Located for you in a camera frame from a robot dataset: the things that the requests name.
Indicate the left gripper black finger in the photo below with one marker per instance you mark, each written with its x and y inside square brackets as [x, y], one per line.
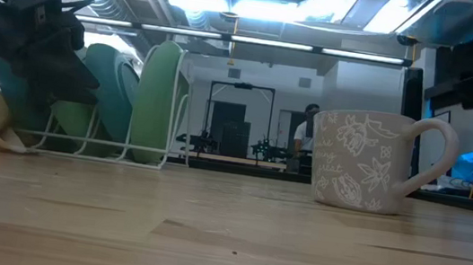
[62, 79]

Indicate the light green plate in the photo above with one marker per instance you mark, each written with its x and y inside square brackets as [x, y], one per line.
[72, 123]
[154, 104]

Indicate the dark teal plate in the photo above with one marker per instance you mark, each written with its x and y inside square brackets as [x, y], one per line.
[110, 72]
[19, 97]

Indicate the grey floral ceramic mug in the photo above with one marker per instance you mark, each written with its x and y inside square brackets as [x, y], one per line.
[359, 165]

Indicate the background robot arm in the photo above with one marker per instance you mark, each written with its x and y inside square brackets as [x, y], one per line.
[199, 141]
[268, 150]

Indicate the black box under gantry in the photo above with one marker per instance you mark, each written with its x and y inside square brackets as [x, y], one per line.
[230, 127]

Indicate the long ceiling light bar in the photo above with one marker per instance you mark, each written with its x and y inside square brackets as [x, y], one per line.
[274, 43]

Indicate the person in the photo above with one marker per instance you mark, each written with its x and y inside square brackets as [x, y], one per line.
[301, 136]

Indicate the black upright panel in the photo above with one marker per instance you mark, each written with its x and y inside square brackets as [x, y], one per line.
[413, 95]

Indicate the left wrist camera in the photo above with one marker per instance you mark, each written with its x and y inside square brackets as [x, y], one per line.
[34, 8]

